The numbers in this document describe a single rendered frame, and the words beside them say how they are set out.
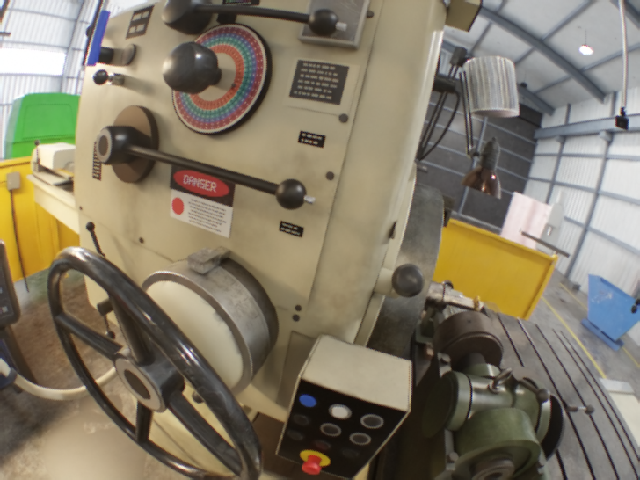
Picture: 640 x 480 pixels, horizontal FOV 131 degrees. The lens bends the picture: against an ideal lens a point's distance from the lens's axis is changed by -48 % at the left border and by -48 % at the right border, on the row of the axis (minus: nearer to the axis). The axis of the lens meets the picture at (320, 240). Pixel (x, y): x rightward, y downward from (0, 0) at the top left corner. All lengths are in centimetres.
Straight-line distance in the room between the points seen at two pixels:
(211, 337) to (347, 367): 19
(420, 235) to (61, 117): 424
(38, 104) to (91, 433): 361
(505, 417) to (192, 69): 68
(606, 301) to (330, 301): 623
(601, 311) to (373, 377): 621
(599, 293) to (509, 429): 603
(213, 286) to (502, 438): 50
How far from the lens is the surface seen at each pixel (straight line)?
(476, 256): 303
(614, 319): 641
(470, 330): 73
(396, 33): 39
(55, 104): 432
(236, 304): 38
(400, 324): 54
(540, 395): 59
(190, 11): 47
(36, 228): 306
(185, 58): 37
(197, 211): 46
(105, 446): 187
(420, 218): 57
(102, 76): 60
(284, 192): 30
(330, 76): 37
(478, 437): 52
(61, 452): 195
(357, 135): 35
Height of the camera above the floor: 161
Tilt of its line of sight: 19 degrees down
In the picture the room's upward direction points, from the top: 14 degrees clockwise
